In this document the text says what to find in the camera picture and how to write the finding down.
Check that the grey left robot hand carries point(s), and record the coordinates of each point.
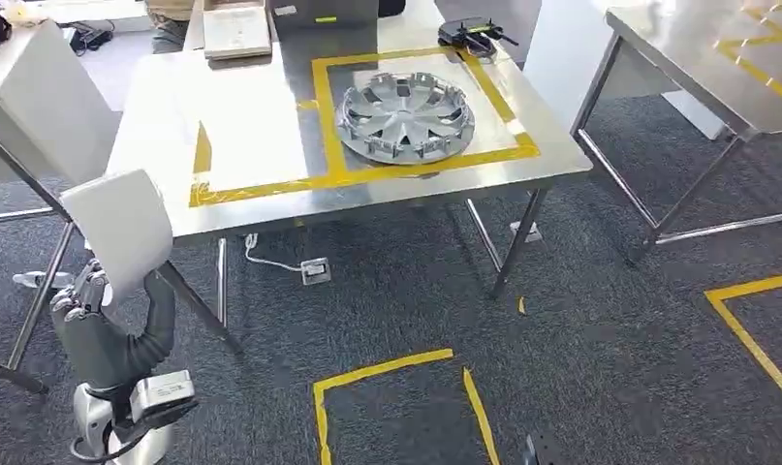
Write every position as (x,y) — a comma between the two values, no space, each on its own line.
(98,350)

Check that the white curved plastic panel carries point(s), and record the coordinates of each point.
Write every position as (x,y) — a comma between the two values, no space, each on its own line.
(124,224)

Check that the grey floor socket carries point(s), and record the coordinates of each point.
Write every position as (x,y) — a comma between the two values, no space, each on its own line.
(316,271)

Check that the white box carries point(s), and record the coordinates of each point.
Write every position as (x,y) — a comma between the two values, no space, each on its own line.
(44,102)

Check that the steel bench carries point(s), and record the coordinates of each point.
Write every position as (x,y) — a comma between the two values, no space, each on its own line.
(256,135)
(698,58)

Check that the yellow floor tape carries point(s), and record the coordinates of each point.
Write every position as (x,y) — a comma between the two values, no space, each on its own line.
(743,327)
(365,375)

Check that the yellow tape on bench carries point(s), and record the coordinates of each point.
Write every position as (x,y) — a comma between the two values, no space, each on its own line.
(329,128)

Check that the person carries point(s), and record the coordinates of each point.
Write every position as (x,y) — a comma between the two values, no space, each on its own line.
(169,25)

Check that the pale flat board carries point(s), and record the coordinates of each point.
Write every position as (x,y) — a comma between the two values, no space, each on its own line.
(236,32)

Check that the silver wheel hubcap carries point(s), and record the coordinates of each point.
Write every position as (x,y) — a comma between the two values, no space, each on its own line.
(404,119)

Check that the dark grey box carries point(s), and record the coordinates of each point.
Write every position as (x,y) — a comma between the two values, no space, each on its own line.
(326,14)

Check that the yellow tape scrap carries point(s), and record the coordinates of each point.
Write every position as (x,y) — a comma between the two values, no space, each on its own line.
(522,305)

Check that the grey floor plate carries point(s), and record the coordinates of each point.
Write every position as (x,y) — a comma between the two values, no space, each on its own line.
(526,232)

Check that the black robot foot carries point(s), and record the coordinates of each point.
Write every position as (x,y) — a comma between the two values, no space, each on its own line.
(537,452)

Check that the black device with antennas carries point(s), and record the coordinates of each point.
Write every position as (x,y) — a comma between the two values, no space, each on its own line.
(471,33)

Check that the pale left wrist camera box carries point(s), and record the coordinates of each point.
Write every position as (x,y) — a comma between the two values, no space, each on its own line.
(162,391)

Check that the steel table frame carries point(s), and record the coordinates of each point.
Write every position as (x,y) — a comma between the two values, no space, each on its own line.
(40,289)

